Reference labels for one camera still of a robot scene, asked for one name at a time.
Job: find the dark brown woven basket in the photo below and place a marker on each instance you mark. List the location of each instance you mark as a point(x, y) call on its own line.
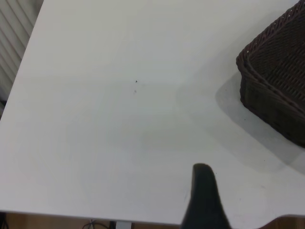
point(276, 71)

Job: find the white slatted wall panel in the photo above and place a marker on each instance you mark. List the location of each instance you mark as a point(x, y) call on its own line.
point(14, 35)

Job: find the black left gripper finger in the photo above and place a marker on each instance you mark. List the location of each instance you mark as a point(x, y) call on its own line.
point(205, 202)

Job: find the white table leg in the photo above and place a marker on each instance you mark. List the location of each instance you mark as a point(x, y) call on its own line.
point(124, 225)

